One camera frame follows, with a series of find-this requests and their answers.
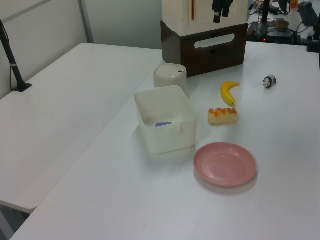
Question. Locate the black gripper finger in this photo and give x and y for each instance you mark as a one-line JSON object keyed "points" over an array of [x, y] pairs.
{"points": [[216, 16], [226, 10]]}

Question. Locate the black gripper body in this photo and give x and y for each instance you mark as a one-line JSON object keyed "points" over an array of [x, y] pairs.
{"points": [[218, 3]]}

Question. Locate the cream lidded cup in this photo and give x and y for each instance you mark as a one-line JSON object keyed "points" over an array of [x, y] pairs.
{"points": [[170, 77]]}

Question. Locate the cream cabinet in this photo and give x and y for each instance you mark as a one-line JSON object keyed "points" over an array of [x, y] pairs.
{"points": [[177, 15]]}

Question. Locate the dark brown drawer box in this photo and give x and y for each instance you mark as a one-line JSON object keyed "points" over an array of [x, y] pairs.
{"points": [[212, 60]]}

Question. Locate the brown tape roll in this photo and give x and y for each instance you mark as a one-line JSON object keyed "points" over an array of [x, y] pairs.
{"points": [[282, 24]]}

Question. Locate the black device with red light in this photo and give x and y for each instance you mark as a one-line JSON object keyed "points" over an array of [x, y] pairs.
{"points": [[280, 37]]}

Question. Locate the yellow banana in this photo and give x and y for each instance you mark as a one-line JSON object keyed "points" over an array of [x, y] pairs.
{"points": [[225, 92]]}

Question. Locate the panda figurine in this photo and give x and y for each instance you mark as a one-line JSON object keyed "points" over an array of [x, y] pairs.
{"points": [[269, 81]]}

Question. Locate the toy bread with orange glaze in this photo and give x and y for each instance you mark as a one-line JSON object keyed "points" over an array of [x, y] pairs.
{"points": [[222, 117]]}

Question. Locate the blue cube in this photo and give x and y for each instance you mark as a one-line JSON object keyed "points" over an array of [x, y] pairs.
{"points": [[163, 124]]}

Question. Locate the white plastic storage bin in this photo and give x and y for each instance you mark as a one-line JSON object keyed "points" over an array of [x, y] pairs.
{"points": [[170, 140]]}

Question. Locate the pink plastic plate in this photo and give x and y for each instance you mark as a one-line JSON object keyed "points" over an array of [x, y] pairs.
{"points": [[225, 165]]}

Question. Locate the black pole with base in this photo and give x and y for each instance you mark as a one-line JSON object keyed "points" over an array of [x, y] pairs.
{"points": [[11, 62]]}

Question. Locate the black camera stand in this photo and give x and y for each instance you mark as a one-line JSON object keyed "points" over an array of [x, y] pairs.
{"points": [[313, 37]]}

